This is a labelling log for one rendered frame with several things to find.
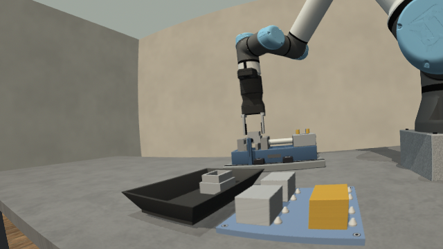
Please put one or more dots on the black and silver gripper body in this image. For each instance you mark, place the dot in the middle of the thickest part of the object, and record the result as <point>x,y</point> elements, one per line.
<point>251,88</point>

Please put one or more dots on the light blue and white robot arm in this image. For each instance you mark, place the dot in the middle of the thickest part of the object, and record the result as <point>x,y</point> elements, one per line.
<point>417,25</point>

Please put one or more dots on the yellow-orange block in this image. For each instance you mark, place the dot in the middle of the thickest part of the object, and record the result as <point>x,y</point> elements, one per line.
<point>328,207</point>

